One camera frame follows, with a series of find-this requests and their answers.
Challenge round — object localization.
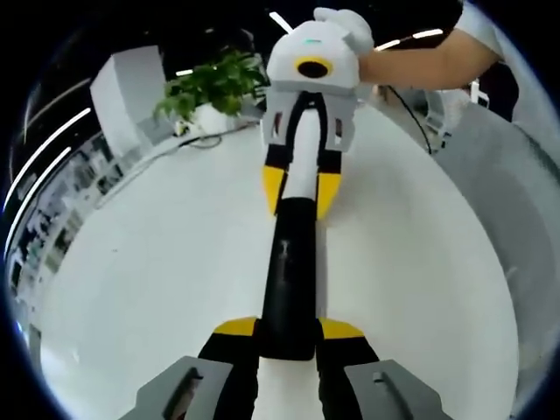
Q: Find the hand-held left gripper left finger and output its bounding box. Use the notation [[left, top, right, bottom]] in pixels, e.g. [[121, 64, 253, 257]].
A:
[[117, 317, 262, 420]]

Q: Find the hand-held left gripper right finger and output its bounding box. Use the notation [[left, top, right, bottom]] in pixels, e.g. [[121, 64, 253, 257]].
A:
[[315, 317, 456, 420]]

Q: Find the black remote control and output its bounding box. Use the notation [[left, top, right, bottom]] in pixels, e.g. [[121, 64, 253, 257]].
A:
[[261, 196, 327, 362]]

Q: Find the green potted plant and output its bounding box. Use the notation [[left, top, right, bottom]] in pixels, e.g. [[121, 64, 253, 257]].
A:
[[153, 50, 268, 133]]

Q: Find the white square pillar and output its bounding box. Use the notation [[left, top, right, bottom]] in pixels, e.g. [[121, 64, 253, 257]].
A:
[[89, 47, 165, 151]]

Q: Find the grey mesh chair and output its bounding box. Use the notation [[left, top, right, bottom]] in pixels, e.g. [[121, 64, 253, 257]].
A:
[[437, 102, 560, 395]]

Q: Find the black object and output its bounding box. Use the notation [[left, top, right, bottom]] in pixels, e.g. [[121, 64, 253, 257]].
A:
[[474, 60, 520, 122]]

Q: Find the white cabinet row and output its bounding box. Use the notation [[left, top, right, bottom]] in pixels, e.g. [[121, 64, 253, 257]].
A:
[[8, 130, 145, 285]]

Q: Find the grey cable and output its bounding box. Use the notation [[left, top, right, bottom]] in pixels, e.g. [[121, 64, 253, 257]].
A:
[[148, 124, 263, 152]]

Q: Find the black cable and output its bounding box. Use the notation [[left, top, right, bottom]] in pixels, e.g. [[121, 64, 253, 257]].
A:
[[387, 85, 437, 156]]

